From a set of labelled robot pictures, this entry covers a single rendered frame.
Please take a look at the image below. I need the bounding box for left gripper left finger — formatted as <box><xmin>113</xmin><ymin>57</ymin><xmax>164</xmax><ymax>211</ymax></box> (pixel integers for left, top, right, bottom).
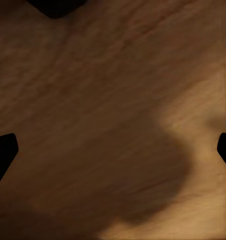
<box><xmin>0</xmin><ymin>133</ymin><xmax>19</xmax><ymax>181</ymax></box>

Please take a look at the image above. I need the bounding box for digital camera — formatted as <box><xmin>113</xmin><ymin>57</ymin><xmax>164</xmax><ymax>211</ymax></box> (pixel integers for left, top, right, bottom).
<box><xmin>27</xmin><ymin>0</ymin><xmax>88</xmax><ymax>20</ymax></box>

